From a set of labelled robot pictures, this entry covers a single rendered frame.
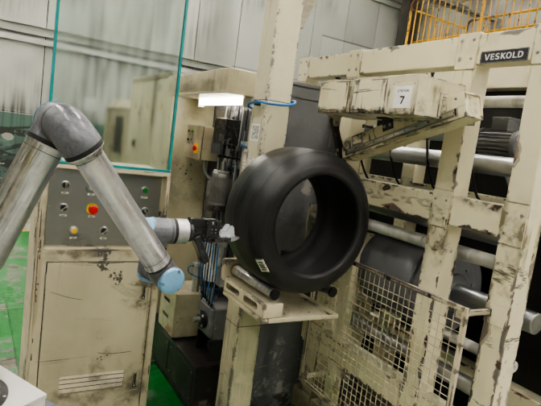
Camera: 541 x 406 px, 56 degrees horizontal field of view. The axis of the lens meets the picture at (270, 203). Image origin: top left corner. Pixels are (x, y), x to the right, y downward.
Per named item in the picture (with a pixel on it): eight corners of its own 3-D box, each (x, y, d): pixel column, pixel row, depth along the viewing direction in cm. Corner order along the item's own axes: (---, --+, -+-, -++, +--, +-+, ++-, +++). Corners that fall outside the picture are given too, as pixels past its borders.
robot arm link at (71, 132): (81, 99, 132) (194, 282, 166) (69, 96, 142) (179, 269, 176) (42, 122, 128) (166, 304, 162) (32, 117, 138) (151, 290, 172)
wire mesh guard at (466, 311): (298, 379, 257) (317, 246, 249) (300, 379, 258) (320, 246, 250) (432, 495, 181) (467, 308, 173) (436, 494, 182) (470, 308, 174)
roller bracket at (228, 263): (220, 279, 222) (222, 257, 221) (295, 277, 243) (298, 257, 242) (223, 281, 220) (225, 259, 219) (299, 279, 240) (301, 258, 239)
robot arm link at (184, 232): (177, 246, 175) (168, 240, 183) (190, 246, 177) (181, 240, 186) (180, 221, 174) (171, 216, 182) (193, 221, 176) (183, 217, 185)
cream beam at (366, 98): (315, 112, 231) (320, 80, 229) (357, 120, 243) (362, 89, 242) (412, 114, 179) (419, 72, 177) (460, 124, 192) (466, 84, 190)
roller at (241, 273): (232, 264, 222) (241, 265, 224) (230, 274, 222) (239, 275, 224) (271, 288, 192) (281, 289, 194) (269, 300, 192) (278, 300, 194)
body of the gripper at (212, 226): (223, 221, 183) (192, 219, 177) (220, 244, 184) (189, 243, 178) (215, 217, 190) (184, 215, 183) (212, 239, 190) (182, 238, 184)
